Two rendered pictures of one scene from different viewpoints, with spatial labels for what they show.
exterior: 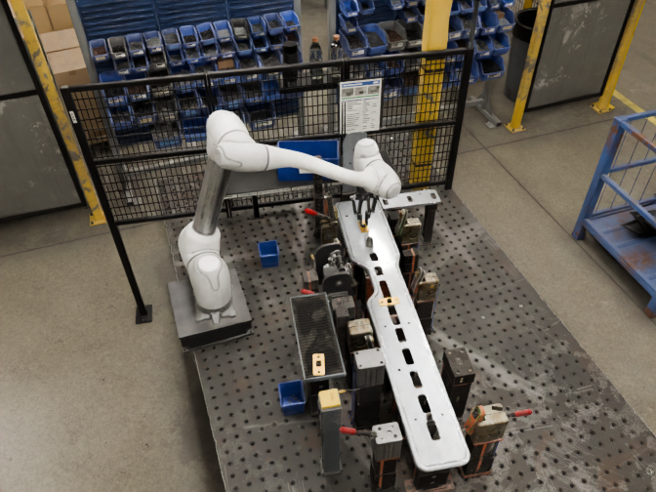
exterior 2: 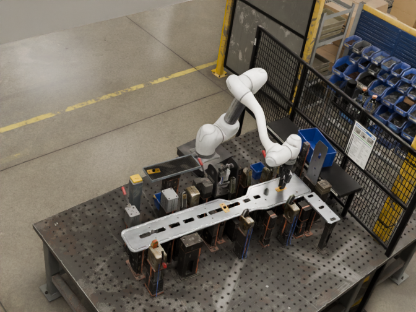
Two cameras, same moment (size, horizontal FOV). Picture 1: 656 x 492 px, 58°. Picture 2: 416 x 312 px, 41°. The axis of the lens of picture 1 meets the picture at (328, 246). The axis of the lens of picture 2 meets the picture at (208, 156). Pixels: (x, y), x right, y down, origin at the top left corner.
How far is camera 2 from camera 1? 2.67 m
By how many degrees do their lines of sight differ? 46
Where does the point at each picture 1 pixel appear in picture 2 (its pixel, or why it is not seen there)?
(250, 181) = (286, 132)
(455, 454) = (134, 244)
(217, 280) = (202, 137)
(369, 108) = (363, 151)
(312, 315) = (183, 164)
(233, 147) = (234, 79)
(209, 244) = (222, 126)
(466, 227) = (350, 270)
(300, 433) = (146, 212)
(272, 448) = not seen: hidden behind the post
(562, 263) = not seen: outside the picture
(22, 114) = (293, 44)
